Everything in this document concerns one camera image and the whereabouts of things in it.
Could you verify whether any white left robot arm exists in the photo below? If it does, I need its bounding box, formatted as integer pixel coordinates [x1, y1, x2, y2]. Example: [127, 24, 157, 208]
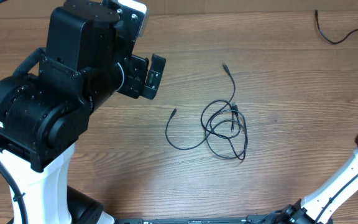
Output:
[0, 0, 166, 223]

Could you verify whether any thin black cable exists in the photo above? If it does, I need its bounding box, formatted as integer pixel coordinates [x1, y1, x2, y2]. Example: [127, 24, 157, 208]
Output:
[165, 62, 237, 151]

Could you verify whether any black cable with white plug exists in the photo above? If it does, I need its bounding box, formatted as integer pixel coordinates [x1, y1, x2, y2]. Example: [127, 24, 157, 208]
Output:
[314, 9, 358, 66]

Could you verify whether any black usb cable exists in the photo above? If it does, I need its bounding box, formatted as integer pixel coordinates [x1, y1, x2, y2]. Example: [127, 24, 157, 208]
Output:
[200, 99, 249, 162]

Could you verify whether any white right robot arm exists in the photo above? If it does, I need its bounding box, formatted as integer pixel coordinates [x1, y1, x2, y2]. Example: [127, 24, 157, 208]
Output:
[273, 135, 358, 223]

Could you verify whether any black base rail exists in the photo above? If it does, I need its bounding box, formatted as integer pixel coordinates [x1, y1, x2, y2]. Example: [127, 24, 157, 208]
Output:
[113, 213, 334, 224]

